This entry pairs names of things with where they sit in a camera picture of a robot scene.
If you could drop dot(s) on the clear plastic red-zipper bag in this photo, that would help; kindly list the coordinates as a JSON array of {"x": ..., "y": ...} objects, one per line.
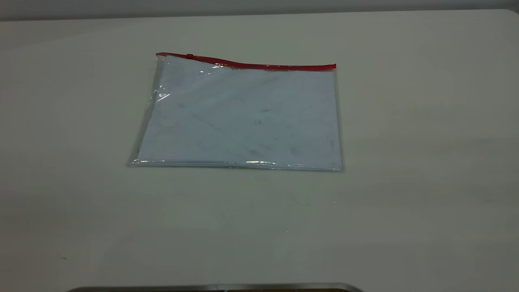
[{"x": 243, "y": 117}]

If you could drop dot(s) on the metal frame edge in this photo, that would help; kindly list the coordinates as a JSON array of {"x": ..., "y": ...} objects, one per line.
[{"x": 211, "y": 288}]

